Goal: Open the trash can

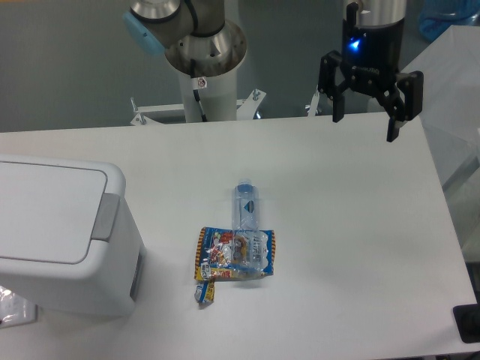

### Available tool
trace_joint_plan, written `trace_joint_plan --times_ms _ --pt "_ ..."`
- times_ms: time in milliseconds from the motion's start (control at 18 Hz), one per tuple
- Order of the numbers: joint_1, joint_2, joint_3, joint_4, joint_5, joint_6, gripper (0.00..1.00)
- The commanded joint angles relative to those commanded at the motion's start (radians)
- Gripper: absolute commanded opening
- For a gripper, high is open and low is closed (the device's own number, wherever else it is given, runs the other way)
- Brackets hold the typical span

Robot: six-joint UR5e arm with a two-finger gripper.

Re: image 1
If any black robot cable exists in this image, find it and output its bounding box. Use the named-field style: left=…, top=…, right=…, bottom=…
left=189, top=59, right=209, bottom=123

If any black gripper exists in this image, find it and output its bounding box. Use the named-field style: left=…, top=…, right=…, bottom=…
left=317, top=1, right=424, bottom=143

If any colourful snack wrapper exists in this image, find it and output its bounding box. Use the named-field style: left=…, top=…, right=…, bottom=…
left=193, top=226, right=276, bottom=306

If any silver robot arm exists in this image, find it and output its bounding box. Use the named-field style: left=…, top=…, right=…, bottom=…
left=123, top=1, right=424, bottom=142

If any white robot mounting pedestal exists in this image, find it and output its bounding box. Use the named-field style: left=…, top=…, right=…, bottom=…
left=130, top=70, right=322, bottom=126

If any blue water jug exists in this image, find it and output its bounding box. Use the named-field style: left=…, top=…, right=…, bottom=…
left=418, top=0, right=479, bottom=42

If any white trash can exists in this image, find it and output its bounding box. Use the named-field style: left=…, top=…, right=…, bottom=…
left=1, top=154, right=146, bottom=317

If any clear plastic bottle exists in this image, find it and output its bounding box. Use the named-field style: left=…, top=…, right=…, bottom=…
left=232, top=179, right=269, bottom=278

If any clear plastic sheet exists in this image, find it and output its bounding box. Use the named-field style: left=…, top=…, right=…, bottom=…
left=1, top=286, right=38, bottom=329

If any black device at table edge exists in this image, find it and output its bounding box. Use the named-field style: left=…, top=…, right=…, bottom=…
left=453, top=304, right=480, bottom=344

